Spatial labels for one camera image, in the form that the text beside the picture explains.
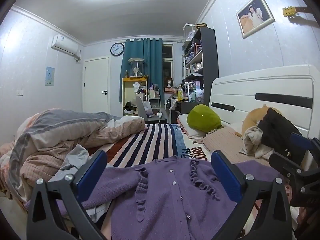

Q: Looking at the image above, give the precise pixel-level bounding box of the purple knitted cardigan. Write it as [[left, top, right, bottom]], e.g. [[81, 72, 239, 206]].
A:
[[57, 156, 281, 239]]

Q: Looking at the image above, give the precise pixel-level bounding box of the grey shirt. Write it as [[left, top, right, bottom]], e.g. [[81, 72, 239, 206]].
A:
[[49, 144, 111, 223]]

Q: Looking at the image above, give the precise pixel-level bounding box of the striped bed blanket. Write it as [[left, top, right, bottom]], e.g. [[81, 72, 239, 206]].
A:
[[88, 124, 211, 168]]

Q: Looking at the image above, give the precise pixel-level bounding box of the white door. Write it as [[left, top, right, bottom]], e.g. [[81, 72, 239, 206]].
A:
[[82, 56, 111, 113]]

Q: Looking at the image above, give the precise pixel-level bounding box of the white pillow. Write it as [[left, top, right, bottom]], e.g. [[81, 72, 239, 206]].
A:
[[177, 114, 243, 139]]

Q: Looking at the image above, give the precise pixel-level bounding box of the blue wall poster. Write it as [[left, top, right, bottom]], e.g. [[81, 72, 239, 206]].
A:
[[45, 67, 55, 86]]

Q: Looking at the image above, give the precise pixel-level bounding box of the green plush cushion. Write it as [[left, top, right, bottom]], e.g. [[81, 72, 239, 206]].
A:
[[187, 104, 222, 133]]

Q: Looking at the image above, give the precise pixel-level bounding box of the teal curtain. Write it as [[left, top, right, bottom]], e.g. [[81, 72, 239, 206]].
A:
[[119, 37, 164, 103]]

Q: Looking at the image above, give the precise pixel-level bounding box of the glass display case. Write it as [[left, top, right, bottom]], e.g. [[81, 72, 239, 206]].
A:
[[128, 57, 144, 77]]

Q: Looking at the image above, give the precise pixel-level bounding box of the beige crumpled garment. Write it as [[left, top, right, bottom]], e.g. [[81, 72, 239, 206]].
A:
[[239, 126, 274, 160]]

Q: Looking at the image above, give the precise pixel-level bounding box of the round wall clock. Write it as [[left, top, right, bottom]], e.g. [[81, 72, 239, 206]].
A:
[[110, 42, 125, 56]]

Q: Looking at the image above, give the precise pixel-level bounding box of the pink grey duvet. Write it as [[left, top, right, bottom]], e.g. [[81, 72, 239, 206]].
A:
[[1, 108, 145, 204]]

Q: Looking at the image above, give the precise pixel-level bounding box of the black garment on bed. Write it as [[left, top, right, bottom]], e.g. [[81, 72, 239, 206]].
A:
[[258, 108, 306, 171]]

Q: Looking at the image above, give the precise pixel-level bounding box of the white bed headboard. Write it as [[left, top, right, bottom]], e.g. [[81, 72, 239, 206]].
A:
[[209, 64, 319, 138]]

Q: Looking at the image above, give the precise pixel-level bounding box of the yellow guitar headstock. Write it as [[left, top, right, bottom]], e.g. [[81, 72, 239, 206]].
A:
[[283, 7, 312, 17]]

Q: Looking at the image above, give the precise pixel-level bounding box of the dark tall bookshelf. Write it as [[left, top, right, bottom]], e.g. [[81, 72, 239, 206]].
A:
[[183, 27, 219, 105]]

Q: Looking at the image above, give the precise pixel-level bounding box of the yellow shelf cabinet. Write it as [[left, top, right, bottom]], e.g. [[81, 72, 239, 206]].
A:
[[122, 76, 148, 116]]

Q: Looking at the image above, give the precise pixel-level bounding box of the framed wall photo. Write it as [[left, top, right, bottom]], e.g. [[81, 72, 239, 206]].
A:
[[236, 0, 275, 39]]

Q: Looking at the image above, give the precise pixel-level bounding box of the white air conditioner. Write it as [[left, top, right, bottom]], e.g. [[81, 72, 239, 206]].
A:
[[51, 34, 80, 61]]

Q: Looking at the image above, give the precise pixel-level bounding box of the pink ribbed pillow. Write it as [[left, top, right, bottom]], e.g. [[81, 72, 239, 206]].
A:
[[202, 127, 269, 166]]

